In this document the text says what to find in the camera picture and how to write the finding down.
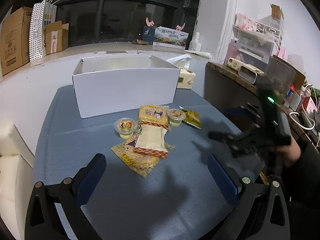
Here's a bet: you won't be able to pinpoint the yellow kuromi noodle pack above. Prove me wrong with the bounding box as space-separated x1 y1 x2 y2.
138 105 170 131
111 133 163 178

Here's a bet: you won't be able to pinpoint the small open cardboard box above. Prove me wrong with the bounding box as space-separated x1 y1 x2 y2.
44 21 69 55

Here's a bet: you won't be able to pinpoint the cream sofa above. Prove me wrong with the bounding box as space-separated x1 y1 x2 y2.
1 124 35 239

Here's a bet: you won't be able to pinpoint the olive yellow sachet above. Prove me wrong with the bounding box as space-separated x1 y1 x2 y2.
179 106 202 129

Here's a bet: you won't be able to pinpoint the beige tissue pack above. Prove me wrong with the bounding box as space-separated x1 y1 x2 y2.
177 68 196 89

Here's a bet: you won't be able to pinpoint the printed landscape gift box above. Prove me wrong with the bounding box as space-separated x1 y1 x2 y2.
142 26 189 50

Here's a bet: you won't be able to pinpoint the jelly cup with cartoon lid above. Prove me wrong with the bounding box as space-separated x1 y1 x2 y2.
114 118 138 139

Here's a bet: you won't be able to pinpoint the clear plastic container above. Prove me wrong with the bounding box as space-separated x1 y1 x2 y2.
266 55 296 101

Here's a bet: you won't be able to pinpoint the white plastic bottle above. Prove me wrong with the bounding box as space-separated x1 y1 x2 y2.
189 32 202 52

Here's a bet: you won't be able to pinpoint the large cardboard box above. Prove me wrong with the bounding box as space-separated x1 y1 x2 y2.
1 7 32 76

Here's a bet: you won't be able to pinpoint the beige pastry pack orange ends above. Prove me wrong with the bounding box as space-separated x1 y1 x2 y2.
134 124 168 158

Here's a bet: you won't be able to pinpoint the person's right hand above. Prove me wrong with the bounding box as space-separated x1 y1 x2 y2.
277 136 301 166

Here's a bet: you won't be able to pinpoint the white plastic bag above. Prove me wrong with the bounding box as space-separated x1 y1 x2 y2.
167 54 192 69

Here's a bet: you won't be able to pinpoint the white power cable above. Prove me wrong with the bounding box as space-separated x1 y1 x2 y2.
289 83 320 131

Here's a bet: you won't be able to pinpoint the clear drawer organizer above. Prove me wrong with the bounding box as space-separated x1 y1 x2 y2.
226 11 284 70

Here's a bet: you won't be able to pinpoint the white storage box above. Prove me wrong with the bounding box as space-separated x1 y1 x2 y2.
72 54 180 118

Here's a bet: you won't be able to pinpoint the white dotted paper bag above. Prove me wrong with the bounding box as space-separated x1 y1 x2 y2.
29 0 61 61

